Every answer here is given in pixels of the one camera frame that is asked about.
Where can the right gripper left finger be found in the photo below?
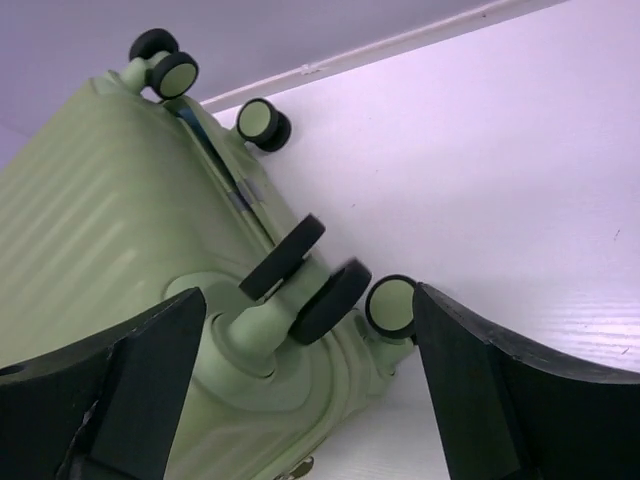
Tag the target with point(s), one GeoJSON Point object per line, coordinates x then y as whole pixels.
{"type": "Point", "coordinates": [107, 406]}

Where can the green suitcase with blue lining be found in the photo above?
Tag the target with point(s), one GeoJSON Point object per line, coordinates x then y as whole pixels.
{"type": "Point", "coordinates": [133, 193]}

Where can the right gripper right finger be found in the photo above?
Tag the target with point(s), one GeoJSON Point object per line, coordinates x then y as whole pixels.
{"type": "Point", "coordinates": [508, 407]}

